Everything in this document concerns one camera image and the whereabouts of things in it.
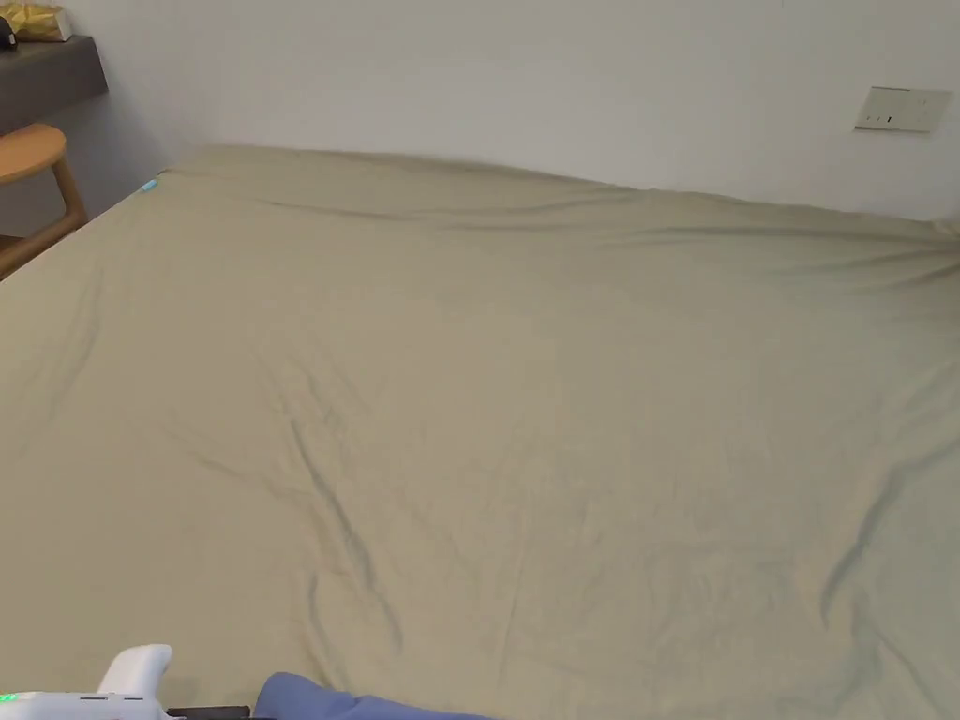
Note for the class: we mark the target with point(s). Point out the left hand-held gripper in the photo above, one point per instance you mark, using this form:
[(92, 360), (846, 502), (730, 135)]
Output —
[(112, 694)]

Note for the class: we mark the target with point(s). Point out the blue garment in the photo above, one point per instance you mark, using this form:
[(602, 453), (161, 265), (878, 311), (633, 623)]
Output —
[(337, 705)]

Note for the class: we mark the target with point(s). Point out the bed with beige sheet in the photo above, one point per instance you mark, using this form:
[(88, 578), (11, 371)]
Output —
[(480, 390)]

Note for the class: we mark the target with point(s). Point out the dark wall shelf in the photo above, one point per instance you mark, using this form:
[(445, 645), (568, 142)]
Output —
[(45, 67)]

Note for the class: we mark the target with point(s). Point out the white wall socket panel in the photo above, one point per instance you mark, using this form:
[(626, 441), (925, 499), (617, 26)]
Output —
[(900, 109)]

